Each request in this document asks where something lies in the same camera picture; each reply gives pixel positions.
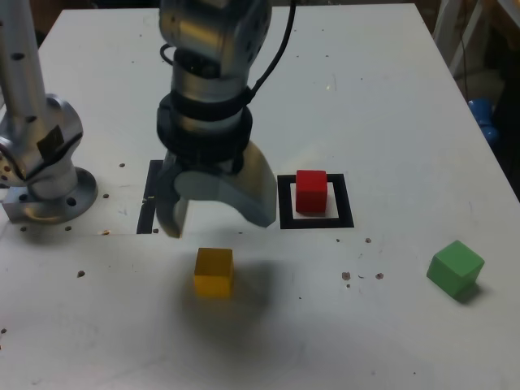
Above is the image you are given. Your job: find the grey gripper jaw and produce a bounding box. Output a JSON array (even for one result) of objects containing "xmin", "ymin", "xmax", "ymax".
[
  {"xmin": 155, "ymin": 152, "xmax": 193, "ymax": 240},
  {"xmin": 172, "ymin": 139, "xmax": 277, "ymax": 229}
]

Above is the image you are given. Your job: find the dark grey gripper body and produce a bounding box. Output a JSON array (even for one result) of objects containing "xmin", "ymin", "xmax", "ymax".
[{"xmin": 170, "ymin": 154, "xmax": 245, "ymax": 177}]

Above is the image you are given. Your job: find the red cube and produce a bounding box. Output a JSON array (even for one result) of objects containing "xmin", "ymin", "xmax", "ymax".
[{"xmin": 295, "ymin": 169, "xmax": 329, "ymax": 215}]

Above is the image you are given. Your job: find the yellow cube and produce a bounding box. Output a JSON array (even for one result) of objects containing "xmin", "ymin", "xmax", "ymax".
[{"xmin": 193, "ymin": 247, "xmax": 235, "ymax": 299}]

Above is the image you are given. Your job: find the green cube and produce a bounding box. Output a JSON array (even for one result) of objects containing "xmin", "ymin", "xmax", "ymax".
[{"xmin": 426, "ymin": 240, "xmax": 486, "ymax": 301}]

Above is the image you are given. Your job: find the black tape square outline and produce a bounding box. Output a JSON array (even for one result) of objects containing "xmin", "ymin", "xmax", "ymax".
[{"xmin": 276, "ymin": 173, "xmax": 355, "ymax": 231}]

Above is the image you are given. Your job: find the black tape strip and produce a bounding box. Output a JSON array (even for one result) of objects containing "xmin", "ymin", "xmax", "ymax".
[{"xmin": 136, "ymin": 159, "xmax": 164, "ymax": 236}]

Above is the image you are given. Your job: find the blue plastic object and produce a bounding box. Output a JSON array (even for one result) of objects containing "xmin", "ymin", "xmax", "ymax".
[{"xmin": 466, "ymin": 97, "xmax": 501, "ymax": 154}]

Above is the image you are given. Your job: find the white metal frame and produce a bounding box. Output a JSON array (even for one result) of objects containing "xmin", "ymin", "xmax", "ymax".
[{"xmin": 432, "ymin": 0, "xmax": 488, "ymax": 78}]

